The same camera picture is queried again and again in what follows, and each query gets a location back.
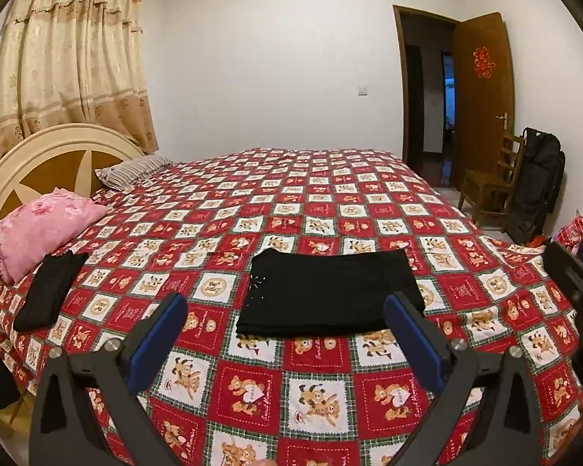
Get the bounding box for red plaid cloth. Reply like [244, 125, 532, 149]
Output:
[552, 212, 583, 256]

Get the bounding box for red patterned bedspread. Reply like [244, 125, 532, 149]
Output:
[0, 148, 583, 465]

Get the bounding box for gold door handle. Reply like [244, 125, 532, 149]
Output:
[496, 113, 509, 132]

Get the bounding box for striped grey pillow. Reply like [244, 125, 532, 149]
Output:
[94, 155, 173, 190]

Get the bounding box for wooden chair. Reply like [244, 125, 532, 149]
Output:
[457, 132, 525, 225]

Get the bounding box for pink pillow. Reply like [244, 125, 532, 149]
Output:
[0, 188, 108, 284]

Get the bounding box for cream wooden headboard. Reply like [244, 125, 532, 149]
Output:
[0, 123, 147, 293]

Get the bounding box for black folded garment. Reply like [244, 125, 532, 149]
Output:
[13, 250, 89, 332]

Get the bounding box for black pants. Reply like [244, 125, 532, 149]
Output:
[236, 249, 425, 339]

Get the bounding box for beige patterned curtain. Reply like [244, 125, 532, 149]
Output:
[0, 0, 159, 158]

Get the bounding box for brown wooden door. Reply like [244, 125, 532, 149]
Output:
[451, 13, 515, 187]

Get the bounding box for black bag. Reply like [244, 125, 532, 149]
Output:
[504, 127, 566, 245]

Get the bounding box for red paper door decoration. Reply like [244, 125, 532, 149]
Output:
[473, 45, 496, 79]

